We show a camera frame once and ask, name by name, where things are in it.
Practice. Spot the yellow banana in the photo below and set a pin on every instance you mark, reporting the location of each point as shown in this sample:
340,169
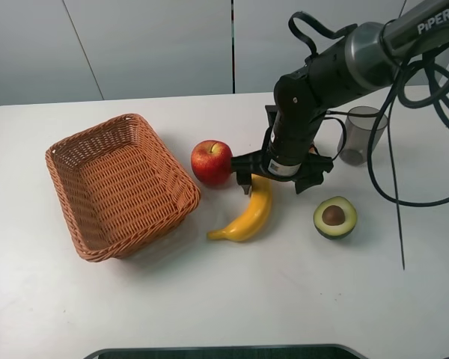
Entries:
253,218

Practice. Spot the grey translucent plastic cup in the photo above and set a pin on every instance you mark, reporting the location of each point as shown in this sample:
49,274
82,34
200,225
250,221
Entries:
359,123

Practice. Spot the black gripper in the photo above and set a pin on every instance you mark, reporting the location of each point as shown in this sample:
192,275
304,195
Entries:
284,156

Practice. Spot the red apple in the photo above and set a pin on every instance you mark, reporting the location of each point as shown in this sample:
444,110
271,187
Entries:
211,162

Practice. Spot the halved avocado with pit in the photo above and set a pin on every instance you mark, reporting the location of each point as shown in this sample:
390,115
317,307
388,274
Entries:
335,218

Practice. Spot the brown wicker basket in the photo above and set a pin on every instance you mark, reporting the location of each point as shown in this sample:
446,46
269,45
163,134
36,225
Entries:
119,187

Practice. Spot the dark monitor edge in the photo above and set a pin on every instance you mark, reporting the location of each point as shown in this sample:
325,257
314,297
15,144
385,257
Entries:
283,351

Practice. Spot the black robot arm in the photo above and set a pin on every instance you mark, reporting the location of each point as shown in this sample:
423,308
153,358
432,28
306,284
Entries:
399,54

